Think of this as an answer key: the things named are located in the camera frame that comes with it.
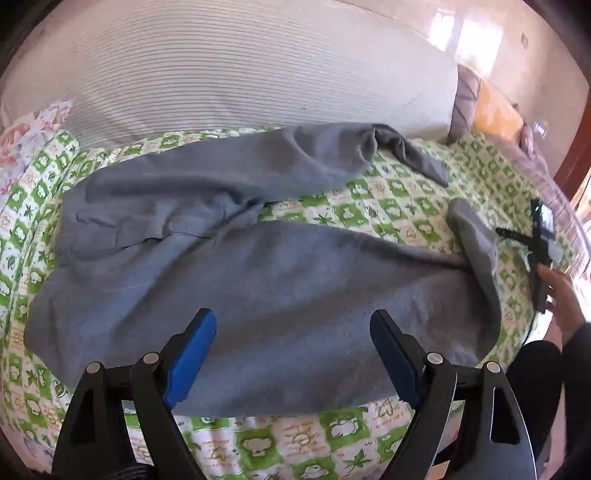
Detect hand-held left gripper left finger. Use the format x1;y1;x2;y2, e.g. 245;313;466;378
52;308;218;480

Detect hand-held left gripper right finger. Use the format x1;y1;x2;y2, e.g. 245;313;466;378
369;309;539;480

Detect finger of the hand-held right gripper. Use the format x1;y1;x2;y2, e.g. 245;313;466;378
495;226;532;246

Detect grey pants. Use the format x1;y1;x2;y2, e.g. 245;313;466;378
25;122;504;416

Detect person's right forearm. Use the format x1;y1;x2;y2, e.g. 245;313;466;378
561;318;591;418

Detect person's right hand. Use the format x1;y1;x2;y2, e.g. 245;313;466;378
538;267;579;334

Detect yellow pillow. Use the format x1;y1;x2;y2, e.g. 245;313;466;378
473;80;525;144

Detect green patterned bed sheet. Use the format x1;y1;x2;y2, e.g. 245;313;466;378
0;127;578;480

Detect purple pillow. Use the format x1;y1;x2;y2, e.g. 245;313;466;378
445;65;483;144

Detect pink floral cloth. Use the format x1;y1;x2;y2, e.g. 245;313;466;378
0;99;77;195

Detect white striped pillow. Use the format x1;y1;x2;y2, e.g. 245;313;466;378
0;0;460;148

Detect brown wooden door frame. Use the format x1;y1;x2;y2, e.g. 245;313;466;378
551;99;591;204

